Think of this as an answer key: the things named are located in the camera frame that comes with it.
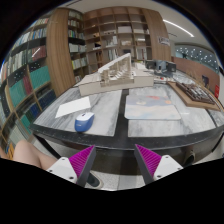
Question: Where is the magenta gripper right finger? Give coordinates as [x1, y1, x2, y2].
[134, 144, 182, 185]

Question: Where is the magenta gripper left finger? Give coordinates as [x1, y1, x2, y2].
[48, 145, 96, 187]

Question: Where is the blue and white computer mouse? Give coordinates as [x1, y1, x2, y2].
[75, 112, 94, 132]

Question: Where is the pastel mouse pad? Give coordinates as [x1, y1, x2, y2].
[124, 95, 181, 120]

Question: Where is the person's bare leg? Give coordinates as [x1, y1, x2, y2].
[13, 140, 57, 170]

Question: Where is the white paper sheet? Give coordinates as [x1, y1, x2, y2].
[56, 97, 91, 118]

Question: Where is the brown wooden model board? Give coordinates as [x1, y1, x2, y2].
[168, 81, 221, 111]

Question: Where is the left bookshelf with books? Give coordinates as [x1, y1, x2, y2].
[0, 16, 56, 158]

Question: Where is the white architectural model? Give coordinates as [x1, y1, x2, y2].
[77, 53, 154, 96]

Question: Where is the wooden back bookshelf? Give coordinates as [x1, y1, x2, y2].
[46, 6, 171, 95]

